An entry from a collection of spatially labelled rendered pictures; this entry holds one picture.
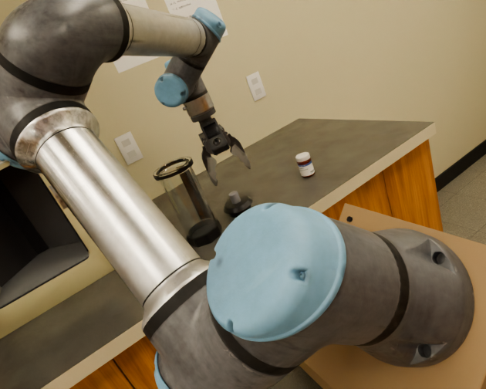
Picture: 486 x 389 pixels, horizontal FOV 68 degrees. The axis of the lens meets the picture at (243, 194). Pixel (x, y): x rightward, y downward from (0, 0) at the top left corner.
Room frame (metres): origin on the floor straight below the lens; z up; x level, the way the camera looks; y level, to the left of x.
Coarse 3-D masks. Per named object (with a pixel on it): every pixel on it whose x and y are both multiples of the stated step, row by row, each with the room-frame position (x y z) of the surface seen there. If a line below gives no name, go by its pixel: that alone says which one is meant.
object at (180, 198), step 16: (176, 160) 0.95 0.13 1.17; (160, 176) 0.86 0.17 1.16; (176, 176) 0.86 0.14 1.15; (192, 176) 0.89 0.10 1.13; (176, 192) 0.87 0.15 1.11; (192, 192) 0.87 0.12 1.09; (176, 208) 0.88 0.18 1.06; (192, 208) 0.86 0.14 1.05; (208, 208) 0.89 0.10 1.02; (192, 224) 0.87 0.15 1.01; (208, 224) 0.87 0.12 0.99
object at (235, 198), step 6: (234, 192) 0.97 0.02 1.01; (234, 198) 0.96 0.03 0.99; (240, 198) 0.97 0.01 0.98; (246, 198) 0.97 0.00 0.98; (228, 204) 0.98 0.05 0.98; (234, 204) 0.96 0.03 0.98; (240, 204) 0.95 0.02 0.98; (246, 204) 0.94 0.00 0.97; (228, 210) 0.95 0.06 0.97; (234, 210) 0.94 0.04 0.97; (240, 210) 0.93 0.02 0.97; (246, 210) 0.94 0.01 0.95; (234, 216) 0.95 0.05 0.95
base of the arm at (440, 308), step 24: (384, 240) 0.29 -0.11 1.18; (408, 240) 0.30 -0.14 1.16; (432, 240) 0.31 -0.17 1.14; (408, 264) 0.27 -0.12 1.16; (432, 264) 0.27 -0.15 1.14; (456, 264) 0.28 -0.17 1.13; (408, 288) 0.25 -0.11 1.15; (432, 288) 0.25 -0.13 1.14; (456, 288) 0.26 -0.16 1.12; (408, 312) 0.24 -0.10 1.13; (432, 312) 0.24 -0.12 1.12; (456, 312) 0.24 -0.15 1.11; (384, 336) 0.24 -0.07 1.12; (408, 336) 0.24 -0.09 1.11; (432, 336) 0.24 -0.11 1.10; (456, 336) 0.24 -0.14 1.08; (384, 360) 0.26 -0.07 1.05; (408, 360) 0.25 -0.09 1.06; (432, 360) 0.24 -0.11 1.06
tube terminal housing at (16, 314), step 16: (96, 256) 0.92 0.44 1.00; (64, 272) 0.89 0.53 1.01; (80, 272) 0.90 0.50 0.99; (96, 272) 0.92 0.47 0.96; (48, 288) 0.87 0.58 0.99; (64, 288) 0.88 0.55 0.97; (80, 288) 0.89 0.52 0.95; (16, 304) 0.84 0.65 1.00; (32, 304) 0.85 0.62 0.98; (48, 304) 0.86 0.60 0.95; (0, 320) 0.82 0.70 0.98; (16, 320) 0.83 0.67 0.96; (0, 336) 0.81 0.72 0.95
